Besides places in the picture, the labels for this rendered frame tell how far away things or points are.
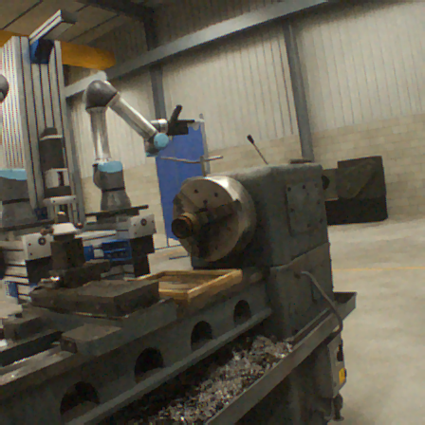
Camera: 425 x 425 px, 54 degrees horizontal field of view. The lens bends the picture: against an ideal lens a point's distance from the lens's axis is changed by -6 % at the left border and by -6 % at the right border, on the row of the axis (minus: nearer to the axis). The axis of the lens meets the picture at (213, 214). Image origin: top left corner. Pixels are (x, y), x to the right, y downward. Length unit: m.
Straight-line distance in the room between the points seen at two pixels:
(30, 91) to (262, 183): 1.15
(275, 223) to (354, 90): 10.29
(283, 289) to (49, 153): 1.17
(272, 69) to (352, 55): 2.31
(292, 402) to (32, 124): 1.67
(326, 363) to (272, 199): 0.81
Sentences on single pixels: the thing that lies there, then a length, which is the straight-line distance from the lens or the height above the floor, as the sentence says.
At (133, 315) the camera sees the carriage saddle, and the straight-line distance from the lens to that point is 1.06.
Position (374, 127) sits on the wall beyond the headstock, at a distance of 11.58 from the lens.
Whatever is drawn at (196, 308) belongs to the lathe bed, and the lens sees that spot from 1.33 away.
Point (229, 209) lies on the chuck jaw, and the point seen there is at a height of 1.11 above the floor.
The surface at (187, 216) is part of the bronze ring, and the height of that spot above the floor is 1.11.
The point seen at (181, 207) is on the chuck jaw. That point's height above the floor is 1.14.
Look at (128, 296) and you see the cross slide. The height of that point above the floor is 0.96.
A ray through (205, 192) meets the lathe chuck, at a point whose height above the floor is 1.18.
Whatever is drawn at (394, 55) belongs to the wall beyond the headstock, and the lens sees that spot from 11.78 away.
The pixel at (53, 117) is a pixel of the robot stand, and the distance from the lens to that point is 2.18.
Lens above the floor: 1.18
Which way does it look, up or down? 3 degrees down
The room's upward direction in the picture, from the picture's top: 8 degrees counter-clockwise
